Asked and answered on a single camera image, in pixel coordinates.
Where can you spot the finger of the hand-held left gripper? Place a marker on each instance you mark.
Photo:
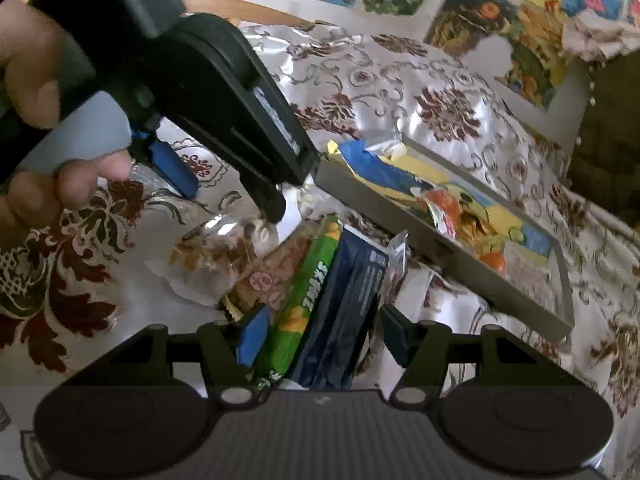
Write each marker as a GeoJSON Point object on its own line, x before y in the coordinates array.
{"type": "Point", "coordinates": [250, 180]}
{"type": "Point", "coordinates": [172, 170]}

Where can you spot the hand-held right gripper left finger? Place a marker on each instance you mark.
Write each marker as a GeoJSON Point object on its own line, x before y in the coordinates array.
{"type": "Point", "coordinates": [252, 335]}

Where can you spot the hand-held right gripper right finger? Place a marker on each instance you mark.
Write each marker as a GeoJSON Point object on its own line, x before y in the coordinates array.
{"type": "Point", "coordinates": [397, 335]}

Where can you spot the green stick snack packet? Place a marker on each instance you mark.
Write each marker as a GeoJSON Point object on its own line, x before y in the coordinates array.
{"type": "Point", "coordinates": [295, 305]}

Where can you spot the dark blue snack packet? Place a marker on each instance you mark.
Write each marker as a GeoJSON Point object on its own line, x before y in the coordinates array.
{"type": "Point", "coordinates": [345, 310]}

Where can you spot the clear nut snack packet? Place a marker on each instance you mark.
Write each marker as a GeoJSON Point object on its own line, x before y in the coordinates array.
{"type": "Point", "coordinates": [215, 240]}

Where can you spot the grey shallow box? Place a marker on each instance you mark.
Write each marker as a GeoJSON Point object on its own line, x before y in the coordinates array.
{"type": "Point", "coordinates": [400, 220]}

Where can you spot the person's left hand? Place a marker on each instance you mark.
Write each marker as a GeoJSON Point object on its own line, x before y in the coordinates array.
{"type": "Point", "coordinates": [30, 85]}

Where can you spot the clear brown snack packet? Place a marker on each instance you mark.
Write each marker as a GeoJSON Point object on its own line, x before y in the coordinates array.
{"type": "Point", "coordinates": [270, 280]}

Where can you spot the olive puffer jacket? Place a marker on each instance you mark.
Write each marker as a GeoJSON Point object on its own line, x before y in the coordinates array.
{"type": "Point", "coordinates": [610, 135]}

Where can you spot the pink floral cloth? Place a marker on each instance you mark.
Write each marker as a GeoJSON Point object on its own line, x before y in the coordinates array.
{"type": "Point", "coordinates": [600, 30]}

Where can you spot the wooden bed frame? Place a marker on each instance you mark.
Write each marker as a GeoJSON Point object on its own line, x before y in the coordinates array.
{"type": "Point", "coordinates": [250, 7]}

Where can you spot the swirl pattern wall poster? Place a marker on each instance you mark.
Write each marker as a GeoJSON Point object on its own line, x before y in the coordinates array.
{"type": "Point", "coordinates": [525, 35]}

